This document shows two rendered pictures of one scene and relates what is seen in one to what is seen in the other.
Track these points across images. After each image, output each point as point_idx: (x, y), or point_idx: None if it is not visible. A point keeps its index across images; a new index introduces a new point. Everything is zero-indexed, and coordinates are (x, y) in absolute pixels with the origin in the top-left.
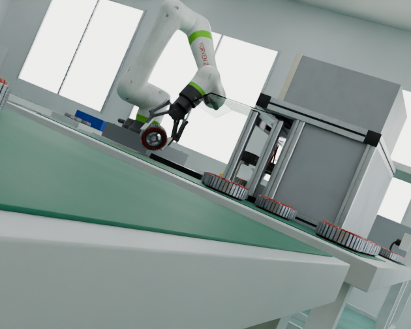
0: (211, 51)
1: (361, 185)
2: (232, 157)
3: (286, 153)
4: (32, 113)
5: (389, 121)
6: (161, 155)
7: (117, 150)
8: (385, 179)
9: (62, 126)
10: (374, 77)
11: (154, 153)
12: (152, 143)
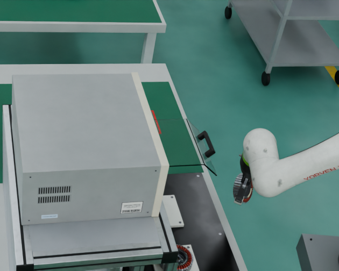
0: (327, 141)
1: (2, 147)
2: None
3: None
4: (135, 63)
5: (13, 118)
6: (304, 268)
7: (91, 71)
8: (11, 230)
9: (122, 67)
10: (43, 75)
11: (300, 256)
12: (245, 196)
